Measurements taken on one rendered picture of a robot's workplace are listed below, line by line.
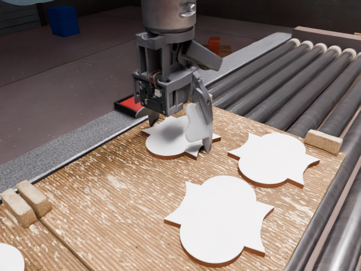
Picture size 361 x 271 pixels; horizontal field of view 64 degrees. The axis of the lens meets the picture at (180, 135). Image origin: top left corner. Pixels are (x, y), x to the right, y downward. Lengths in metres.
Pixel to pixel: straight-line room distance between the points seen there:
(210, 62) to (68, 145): 0.31
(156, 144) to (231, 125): 0.17
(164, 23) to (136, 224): 0.26
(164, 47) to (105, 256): 0.27
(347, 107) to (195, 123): 0.42
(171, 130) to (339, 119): 0.37
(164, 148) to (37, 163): 0.23
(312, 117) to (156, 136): 0.36
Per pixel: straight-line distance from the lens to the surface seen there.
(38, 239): 0.42
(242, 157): 0.49
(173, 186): 0.44
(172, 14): 0.40
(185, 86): 0.45
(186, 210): 0.40
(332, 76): 0.98
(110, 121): 0.65
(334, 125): 0.69
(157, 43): 0.40
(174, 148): 0.50
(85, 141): 0.60
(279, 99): 0.77
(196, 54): 0.46
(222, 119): 0.61
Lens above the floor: 1.24
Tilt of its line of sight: 34 degrees down
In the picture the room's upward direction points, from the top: straight up
